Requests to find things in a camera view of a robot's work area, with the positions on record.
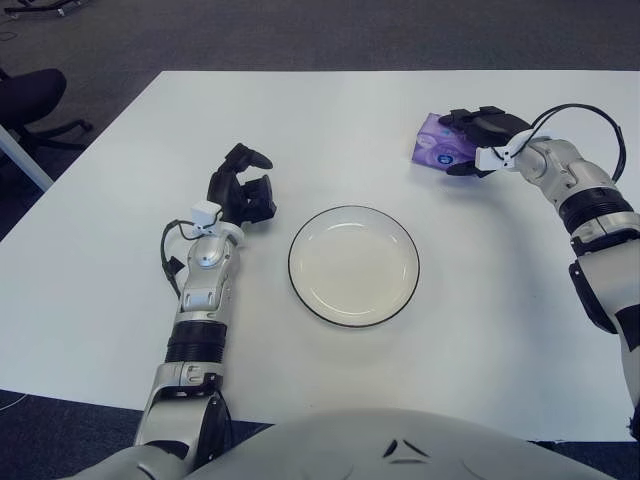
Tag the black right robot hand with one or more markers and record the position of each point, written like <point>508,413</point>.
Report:
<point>495,127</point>

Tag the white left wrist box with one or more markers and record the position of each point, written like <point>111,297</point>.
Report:
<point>204,211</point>

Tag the white desk leg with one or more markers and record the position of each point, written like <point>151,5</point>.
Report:
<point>25,157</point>

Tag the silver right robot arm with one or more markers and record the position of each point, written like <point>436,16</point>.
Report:
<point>550,165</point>

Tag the white plate with black rim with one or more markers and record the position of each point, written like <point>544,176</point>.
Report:
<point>352,267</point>

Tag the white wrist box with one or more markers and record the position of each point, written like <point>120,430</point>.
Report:
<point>492,157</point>
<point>204,211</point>

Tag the black wheeled rack base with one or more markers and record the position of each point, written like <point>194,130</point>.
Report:
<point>61,10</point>

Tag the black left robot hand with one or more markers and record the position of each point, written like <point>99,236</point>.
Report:
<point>225,187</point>

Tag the purple tissue paper pack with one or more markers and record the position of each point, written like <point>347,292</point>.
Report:
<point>435,145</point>

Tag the black office chair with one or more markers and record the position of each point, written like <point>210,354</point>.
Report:
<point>30,92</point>

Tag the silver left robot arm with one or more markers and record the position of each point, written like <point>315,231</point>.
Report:
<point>202,282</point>

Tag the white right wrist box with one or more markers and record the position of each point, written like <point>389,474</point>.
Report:
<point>492,157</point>

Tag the grey robot torso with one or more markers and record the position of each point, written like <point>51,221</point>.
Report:
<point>380,445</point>

